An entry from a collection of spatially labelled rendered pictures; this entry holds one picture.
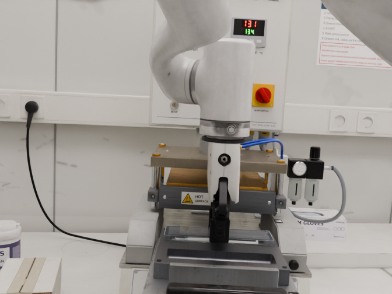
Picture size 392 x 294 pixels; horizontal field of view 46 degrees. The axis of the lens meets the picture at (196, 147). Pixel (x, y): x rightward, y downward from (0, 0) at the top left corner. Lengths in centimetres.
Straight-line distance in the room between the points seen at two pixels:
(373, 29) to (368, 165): 145
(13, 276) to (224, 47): 65
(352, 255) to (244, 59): 85
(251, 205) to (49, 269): 47
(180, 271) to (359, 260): 89
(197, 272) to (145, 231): 24
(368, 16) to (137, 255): 64
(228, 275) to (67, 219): 102
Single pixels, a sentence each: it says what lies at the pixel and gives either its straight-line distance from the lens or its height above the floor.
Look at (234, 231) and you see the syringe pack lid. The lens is 82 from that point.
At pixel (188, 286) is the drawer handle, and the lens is 59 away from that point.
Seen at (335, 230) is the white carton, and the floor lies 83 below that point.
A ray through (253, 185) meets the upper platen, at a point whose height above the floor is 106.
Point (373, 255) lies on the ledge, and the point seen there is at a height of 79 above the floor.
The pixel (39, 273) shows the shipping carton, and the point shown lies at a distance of 107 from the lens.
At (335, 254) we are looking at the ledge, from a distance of 142.
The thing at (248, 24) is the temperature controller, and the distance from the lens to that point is 112.
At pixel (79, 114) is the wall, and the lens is 149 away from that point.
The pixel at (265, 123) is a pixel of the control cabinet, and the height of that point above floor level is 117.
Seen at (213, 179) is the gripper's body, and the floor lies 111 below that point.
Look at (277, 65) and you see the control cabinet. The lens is 113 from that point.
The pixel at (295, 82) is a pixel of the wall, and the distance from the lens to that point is 162.
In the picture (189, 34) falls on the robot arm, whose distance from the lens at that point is 62.
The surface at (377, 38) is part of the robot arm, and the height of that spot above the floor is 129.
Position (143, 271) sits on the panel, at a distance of 86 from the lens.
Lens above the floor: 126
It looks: 8 degrees down
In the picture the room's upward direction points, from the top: 3 degrees clockwise
